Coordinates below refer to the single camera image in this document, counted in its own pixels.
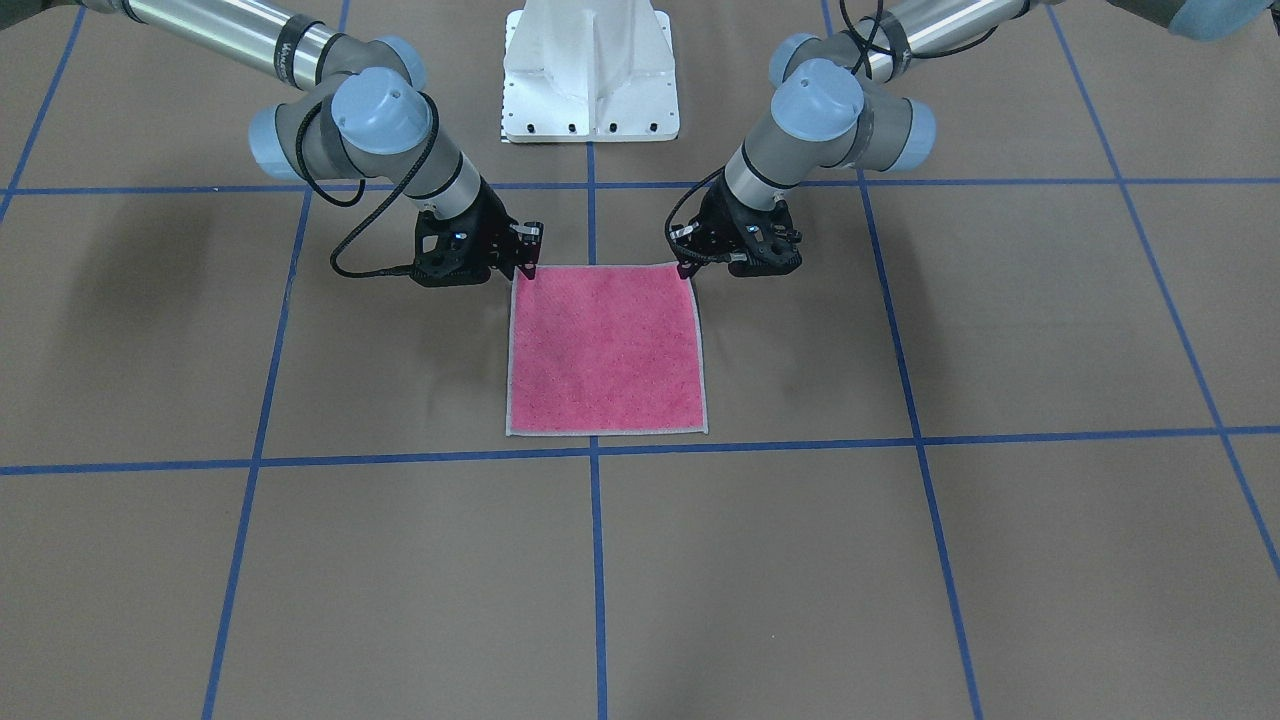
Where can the pink and grey towel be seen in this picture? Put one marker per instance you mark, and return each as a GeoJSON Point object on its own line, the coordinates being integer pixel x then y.
{"type": "Point", "coordinates": [605, 350]}

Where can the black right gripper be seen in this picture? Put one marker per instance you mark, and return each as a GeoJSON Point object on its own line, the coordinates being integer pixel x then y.
{"type": "Point", "coordinates": [494, 228]}

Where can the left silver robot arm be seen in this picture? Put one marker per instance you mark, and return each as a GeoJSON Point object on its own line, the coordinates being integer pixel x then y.
{"type": "Point", "coordinates": [828, 110]}

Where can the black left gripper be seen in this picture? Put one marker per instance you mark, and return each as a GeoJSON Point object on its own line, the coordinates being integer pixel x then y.
{"type": "Point", "coordinates": [716, 226]}

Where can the white pedestal column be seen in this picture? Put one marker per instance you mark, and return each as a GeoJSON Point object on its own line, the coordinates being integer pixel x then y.
{"type": "Point", "coordinates": [589, 71]}

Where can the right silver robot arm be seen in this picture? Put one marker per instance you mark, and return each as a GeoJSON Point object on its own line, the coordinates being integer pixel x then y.
{"type": "Point", "coordinates": [363, 114]}

